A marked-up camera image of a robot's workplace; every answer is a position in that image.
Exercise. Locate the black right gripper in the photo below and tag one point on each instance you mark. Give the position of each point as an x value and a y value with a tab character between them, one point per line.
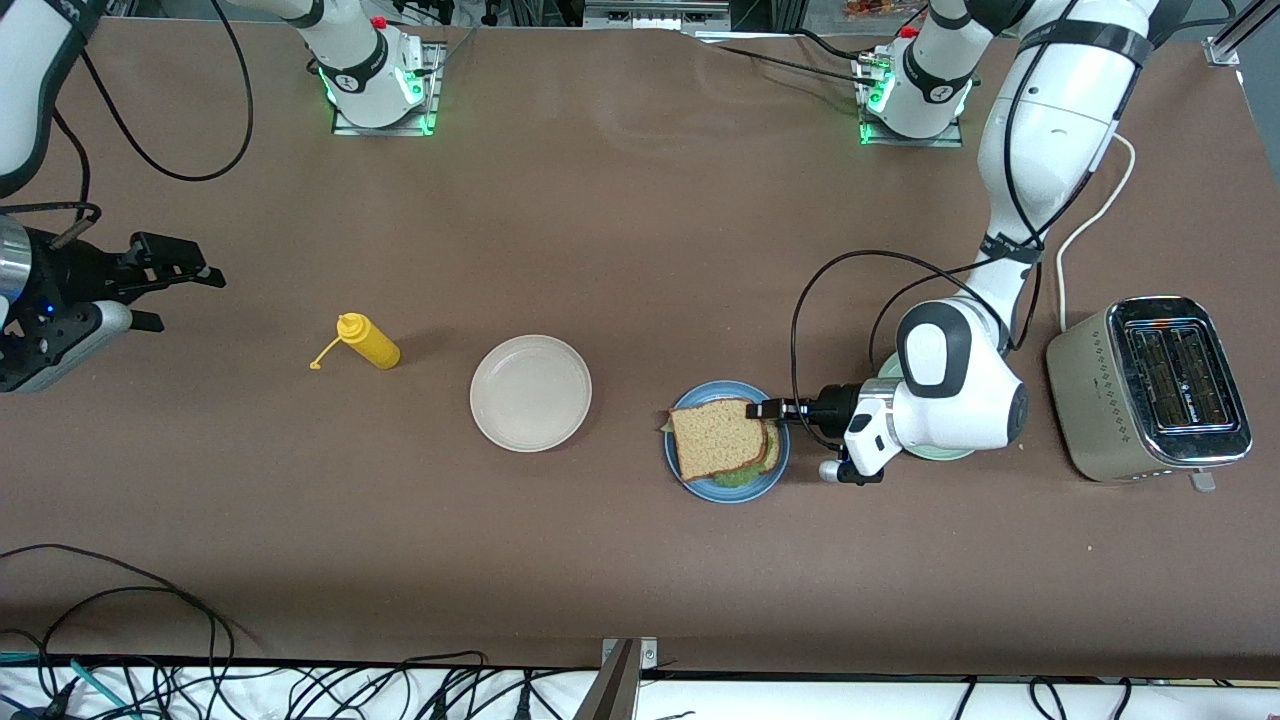
72	272

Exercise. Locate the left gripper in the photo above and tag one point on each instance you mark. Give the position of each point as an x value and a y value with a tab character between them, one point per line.
833	406

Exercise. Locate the brown bread slice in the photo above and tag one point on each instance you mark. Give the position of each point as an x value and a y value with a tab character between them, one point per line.
772	445
715	440

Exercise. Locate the green lettuce leaf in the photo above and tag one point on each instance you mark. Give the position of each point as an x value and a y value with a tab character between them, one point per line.
738	478

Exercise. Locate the yellow squeeze bottle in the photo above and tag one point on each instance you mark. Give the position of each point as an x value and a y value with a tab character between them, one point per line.
375	345

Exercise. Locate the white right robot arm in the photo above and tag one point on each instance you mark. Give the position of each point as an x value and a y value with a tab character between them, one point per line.
20	80

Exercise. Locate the blue round plate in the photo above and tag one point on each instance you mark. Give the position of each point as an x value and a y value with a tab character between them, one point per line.
740	492

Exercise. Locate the green round plate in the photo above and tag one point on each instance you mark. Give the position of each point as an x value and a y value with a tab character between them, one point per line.
940	456

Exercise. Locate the white round plate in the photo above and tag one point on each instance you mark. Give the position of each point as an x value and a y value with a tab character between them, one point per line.
530	393

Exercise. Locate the beige chrome toaster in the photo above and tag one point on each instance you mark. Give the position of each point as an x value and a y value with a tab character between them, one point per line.
1095	400

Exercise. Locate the orange packaged item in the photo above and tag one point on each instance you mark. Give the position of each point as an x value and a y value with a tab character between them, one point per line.
870	8

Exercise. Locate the grey power strip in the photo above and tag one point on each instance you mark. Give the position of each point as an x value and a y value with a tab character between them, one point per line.
650	15

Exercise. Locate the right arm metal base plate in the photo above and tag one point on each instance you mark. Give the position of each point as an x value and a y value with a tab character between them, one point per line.
385	130

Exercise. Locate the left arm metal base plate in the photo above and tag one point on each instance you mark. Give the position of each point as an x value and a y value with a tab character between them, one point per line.
910	142

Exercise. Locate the metal table bracket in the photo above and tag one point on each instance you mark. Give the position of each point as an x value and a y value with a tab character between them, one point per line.
625	680

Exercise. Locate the aluminium frame profile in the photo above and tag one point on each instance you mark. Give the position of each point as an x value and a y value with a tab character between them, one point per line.
1225	48

